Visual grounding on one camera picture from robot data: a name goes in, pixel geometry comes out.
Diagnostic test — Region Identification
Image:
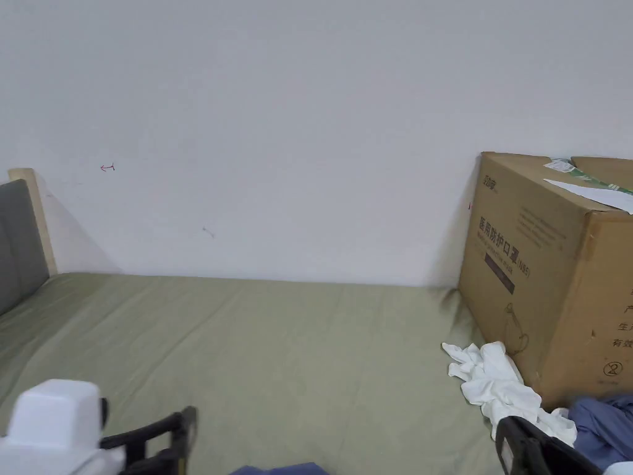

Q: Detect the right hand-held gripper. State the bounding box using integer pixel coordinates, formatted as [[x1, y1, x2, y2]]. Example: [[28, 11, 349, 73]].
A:
[[494, 415, 633, 475]]

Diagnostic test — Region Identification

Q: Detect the bunched blue-grey garment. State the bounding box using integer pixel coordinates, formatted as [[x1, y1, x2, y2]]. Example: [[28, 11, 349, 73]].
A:
[[566, 393, 633, 472]]

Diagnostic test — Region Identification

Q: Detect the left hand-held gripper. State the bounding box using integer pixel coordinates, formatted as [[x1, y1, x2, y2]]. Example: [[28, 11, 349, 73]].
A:
[[0, 378, 199, 475]]

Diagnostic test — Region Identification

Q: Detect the dark blue shirt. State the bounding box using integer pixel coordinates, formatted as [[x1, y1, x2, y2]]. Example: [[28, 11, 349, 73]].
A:
[[229, 462, 328, 475]]

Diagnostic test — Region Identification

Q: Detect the large brown cardboard carton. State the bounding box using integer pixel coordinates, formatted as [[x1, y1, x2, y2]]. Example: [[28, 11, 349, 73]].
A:
[[457, 151, 633, 411]]

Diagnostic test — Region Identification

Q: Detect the grey padded headboard, wooden frame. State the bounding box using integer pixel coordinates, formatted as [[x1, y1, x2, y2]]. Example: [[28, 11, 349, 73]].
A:
[[0, 168, 59, 317]]

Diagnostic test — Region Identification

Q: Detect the bed with pale green sheet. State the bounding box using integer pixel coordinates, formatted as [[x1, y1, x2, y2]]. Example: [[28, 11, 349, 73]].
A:
[[0, 271, 584, 475]]

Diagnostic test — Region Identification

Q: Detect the crumpled white cloth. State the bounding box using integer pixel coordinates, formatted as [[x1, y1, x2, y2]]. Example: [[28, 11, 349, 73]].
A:
[[441, 341, 579, 448]]

